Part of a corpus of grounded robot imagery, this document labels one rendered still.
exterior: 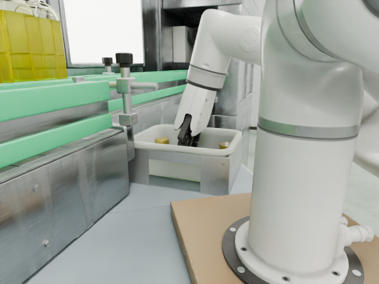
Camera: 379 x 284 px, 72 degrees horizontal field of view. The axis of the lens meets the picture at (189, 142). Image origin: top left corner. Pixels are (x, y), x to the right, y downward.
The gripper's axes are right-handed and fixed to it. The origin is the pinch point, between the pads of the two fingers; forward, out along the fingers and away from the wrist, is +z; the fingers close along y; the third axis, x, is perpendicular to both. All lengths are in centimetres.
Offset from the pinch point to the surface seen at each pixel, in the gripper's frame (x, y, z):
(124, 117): -9.2, 12.3, -7.3
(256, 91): -15, -348, 24
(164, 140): -6.9, -3.8, 1.0
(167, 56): -44, -76, -12
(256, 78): -21, -348, 6
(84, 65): -38.2, -10.5, -8.7
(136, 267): 5.7, 28.9, 4.2
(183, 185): 3.2, 7.5, 3.7
